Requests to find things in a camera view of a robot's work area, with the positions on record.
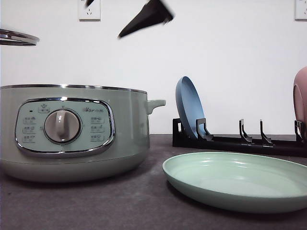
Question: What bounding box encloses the blue plate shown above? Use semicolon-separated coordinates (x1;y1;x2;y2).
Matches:
176;76;206;137

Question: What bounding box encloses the green plate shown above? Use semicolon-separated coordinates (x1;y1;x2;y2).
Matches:
163;152;307;214

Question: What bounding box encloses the pink plate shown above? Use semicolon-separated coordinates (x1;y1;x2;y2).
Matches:
293;66;307;143

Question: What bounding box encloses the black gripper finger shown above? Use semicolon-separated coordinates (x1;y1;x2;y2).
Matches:
118;0;173;38
84;0;94;8

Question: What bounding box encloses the glass steamer lid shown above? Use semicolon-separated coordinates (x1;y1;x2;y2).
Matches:
0;29;39;46

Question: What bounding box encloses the white wall socket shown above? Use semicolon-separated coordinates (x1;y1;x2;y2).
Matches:
292;0;307;23
78;0;101;22

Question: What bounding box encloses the black plate rack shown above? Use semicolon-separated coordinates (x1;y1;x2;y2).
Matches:
173;118;307;158

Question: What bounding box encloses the green electric steamer pot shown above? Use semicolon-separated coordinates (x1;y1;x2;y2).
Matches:
0;84;166;182

